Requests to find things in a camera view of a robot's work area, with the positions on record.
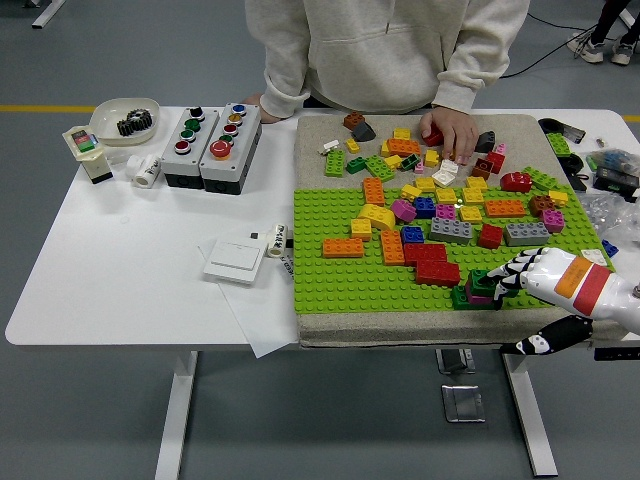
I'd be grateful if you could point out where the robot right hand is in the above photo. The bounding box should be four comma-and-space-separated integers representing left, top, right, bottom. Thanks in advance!
483, 245, 640, 358

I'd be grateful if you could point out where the person's right hand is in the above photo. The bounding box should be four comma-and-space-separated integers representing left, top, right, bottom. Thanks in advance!
244, 92, 281, 125

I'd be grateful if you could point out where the person's left hand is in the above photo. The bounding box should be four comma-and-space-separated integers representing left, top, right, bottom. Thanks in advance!
419, 108, 481, 167

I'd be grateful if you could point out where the dark green long brick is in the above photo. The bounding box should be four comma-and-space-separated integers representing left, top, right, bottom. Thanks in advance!
465, 268, 522, 300
450, 284, 499, 312

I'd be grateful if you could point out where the green studded baseplate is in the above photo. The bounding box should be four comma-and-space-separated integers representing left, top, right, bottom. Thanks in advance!
292, 185, 626, 317

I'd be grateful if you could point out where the white upturned square brick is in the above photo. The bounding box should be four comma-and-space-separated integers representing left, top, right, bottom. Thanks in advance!
431, 168, 460, 190

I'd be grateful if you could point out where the grey long brick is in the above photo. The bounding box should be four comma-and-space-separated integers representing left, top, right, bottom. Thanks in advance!
429, 217, 475, 246
503, 221, 553, 248

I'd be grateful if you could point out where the magenta square brick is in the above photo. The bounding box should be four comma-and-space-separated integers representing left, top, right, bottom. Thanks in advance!
540, 209, 567, 234

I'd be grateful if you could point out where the orange long brick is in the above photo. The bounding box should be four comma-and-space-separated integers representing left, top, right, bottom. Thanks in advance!
362, 177, 387, 207
484, 199, 528, 220
321, 237, 365, 260
387, 138, 424, 158
379, 229, 407, 267

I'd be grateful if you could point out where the grey emergency-stop control box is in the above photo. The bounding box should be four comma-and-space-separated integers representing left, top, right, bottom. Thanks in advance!
199, 102, 263, 196

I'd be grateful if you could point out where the red rounded brick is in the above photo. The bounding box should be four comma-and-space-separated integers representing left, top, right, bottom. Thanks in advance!
500, 171, 534, 194

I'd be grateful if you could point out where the clear crumpled plastic bag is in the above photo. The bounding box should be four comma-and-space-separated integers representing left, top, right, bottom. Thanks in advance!
580, 192, 640, 247

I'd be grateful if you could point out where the lime green long brick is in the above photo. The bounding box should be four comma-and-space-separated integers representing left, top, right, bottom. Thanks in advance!
364, 155, 398, 182
324, 149, 348, 179
522, 165, 570, 193
545, 131, 573, 159

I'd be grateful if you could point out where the magenta rounded brick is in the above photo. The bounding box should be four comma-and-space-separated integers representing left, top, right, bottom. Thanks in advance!
390, 198, 419, 224

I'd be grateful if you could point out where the black table control panel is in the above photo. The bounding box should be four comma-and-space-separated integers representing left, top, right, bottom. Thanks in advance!
593, 345, 640, 362

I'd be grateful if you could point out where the grey four-button control box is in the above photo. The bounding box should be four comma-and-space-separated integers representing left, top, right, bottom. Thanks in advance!
159, 106, 221, 191

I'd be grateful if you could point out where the black module with green terminal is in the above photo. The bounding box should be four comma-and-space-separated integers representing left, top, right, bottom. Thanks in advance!
594, 166, 640, 200

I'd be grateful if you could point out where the person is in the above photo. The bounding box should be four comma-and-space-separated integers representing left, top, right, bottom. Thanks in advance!
567, 0, 640, 65
244, 0, 532, 167

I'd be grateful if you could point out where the yellow arch brick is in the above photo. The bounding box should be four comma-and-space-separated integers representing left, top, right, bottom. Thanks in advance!
357, 203, 398, 232

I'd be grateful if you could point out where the red long brick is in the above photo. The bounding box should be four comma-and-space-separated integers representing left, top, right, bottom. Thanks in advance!
402, 243, 449, 267
414, 259, 462, 287

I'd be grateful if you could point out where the black metal gear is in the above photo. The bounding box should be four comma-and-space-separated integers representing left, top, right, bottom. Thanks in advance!
116, 109, 155, 138

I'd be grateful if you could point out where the white table leg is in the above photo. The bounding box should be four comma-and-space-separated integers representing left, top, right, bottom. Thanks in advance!
154, 349, 200, 480
501, 352, 560, 477

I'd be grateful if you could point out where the clear bag of small parts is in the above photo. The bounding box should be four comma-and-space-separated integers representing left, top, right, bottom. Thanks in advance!
585, 148, 640, 173

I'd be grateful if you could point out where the white pipe tee fitting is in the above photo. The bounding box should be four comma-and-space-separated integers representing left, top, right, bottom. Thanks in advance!
125, 153, 163, 191

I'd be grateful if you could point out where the white labelled pipe fitting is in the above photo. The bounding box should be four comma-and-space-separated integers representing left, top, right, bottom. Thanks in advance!
264, 223, 293, 260

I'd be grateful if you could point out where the white bowl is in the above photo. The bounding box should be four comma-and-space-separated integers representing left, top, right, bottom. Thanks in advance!
89, 97, 161, 148

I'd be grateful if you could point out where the metal floor socket box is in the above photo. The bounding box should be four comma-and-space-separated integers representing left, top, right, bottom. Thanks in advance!
441, 383, 488, 424

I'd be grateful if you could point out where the white table foot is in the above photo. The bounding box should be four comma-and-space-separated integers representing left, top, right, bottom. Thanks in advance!
30, 0, 66, 29

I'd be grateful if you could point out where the black floor cable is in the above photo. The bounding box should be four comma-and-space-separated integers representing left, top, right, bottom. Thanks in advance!
499, 12, 591, 80

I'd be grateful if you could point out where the grey metal table bracket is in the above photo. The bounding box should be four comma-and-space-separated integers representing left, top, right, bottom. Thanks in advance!
435, 348, 476, 375

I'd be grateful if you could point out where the white wall switch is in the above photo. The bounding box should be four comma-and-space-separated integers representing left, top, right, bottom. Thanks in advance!
202, 240, 264, 287

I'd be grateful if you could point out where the white red-green pushbutton switch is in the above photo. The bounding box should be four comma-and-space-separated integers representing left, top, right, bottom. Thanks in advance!
61, 125, 115, 187

